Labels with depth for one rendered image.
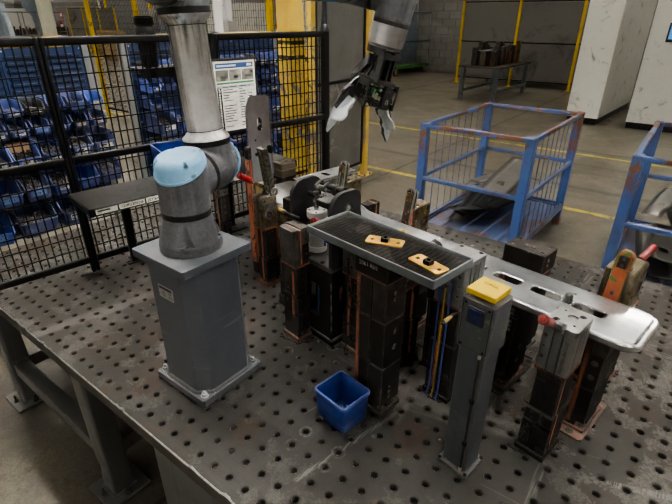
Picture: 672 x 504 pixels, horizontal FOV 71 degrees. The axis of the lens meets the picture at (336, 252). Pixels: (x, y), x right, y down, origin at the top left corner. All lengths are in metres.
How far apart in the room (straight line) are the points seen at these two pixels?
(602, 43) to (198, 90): 8.32
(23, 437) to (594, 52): 8.75
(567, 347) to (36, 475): 1.99
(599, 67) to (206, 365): 8.48
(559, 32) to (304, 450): 12.76
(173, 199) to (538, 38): 12.77
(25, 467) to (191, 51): 1.79
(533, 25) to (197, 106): 12.66
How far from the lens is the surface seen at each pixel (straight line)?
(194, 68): 1.20
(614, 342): 1.15
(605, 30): 9.15
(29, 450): 2.46
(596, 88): 9.19
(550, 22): 13.49
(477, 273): 1.15
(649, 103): 9.14
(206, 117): 1.21
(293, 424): 1.25
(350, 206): 1.30
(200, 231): 1.14
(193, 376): 1.32
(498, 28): 13.86
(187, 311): 1.19
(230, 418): 1.29
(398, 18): 1.03
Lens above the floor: 1.61
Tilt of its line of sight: 27 degrees down
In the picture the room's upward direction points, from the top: straight up
